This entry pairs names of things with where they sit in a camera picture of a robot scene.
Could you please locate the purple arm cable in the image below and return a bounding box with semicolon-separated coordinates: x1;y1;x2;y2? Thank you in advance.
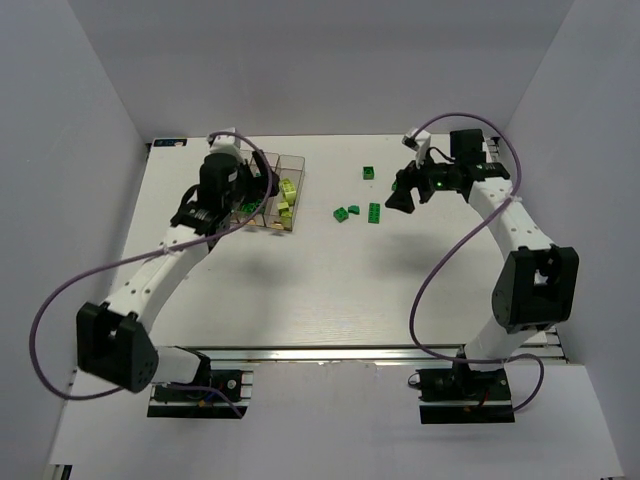
408;112;545;412
28;130;279;419

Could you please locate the lime 2x2 lego brick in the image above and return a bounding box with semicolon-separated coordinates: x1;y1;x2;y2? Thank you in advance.
279;211;292;229

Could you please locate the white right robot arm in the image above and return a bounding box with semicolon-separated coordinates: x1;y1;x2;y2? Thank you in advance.
385;129;579;372

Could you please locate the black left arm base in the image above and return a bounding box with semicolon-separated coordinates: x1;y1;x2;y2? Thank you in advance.
147;369;254;420

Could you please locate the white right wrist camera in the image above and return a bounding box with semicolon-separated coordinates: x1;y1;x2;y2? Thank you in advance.
402;128;433;169

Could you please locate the lime 2x3 lego brick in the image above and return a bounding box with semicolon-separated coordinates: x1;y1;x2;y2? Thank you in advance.
279;178;297;198

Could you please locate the blue table label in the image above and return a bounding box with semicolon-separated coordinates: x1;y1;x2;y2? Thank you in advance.
152;138;187;148

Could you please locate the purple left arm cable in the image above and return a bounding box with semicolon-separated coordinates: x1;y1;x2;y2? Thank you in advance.
28;130;279;419

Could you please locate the smoky clear middle container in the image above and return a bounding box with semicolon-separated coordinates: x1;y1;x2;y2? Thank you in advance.
235;150;279;227

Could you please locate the green 2x2 lego brick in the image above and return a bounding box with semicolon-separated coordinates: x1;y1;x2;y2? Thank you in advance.
333;207;349;223

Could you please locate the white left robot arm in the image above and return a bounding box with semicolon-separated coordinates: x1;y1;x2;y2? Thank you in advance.
76;147;277;393

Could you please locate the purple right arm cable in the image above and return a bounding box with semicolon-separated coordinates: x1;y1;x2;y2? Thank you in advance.
408;112;545;412

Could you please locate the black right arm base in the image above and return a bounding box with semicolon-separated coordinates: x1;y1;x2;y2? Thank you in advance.
407;364;515;425

